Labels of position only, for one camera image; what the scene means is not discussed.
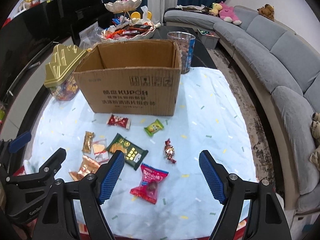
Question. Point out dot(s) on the brown cardboard box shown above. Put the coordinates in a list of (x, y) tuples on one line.
[(133, 77)]

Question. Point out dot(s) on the red candy bag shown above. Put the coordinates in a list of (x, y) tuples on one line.
[(148, 187)]

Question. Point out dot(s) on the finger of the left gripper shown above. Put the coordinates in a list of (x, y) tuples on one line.
[(48, 169), (19, 142)]

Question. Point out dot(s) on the clear jar of nuts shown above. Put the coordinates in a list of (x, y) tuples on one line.
[(186, 43)]

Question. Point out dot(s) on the gold foil snack bar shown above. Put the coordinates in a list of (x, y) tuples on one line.
[(87, 145)]

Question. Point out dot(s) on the clear packet white snack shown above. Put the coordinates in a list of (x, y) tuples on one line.
[(100, 152)]

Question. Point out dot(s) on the dark green cracker packet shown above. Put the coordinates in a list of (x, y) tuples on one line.
[(134, 155)]

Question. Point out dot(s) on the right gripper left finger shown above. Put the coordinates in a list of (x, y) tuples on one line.
[(57, 218)]

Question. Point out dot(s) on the light blue tablecloth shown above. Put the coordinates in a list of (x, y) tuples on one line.
[(207, 117)]

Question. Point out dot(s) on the gold lid candy jar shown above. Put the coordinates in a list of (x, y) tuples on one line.
[(59, 71)]

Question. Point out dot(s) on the pink plush toy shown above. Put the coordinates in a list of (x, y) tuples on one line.
[(228, 15)]

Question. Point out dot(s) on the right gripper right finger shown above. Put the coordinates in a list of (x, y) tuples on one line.
[(266, 218)]

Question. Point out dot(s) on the black tv cabinet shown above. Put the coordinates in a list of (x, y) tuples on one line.
[(34, 30)]

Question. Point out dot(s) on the red white snack packet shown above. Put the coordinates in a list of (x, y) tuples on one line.
[(115, 120)]

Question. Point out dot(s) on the beige plush on sofa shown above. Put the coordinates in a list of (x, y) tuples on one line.
[(315, 132)]

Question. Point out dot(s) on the grey storage bin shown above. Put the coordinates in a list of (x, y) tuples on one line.
[(208, 38)]

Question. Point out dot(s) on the yellow plush toy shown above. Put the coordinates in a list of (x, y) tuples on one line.
[(216, 7)]

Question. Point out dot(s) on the clear plastic bag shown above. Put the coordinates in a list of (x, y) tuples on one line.
[(90, 36)]

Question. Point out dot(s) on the gold fortune biscuits packet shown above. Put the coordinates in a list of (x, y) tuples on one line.
[(87, 166)]

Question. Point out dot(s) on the small green candy packet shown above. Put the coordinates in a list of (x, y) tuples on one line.
[(153, 128)]

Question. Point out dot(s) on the grey curved sofa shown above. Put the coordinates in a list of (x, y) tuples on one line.
[(283, 70)]

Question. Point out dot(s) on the twisted foil wrapped candy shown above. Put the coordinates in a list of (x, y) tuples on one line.
[(169, 151)]

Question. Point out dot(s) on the brown teddy bear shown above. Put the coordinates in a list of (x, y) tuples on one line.
[(267, 11)]

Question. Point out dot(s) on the tiered white snack bowl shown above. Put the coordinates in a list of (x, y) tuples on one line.
[(133, 22)]

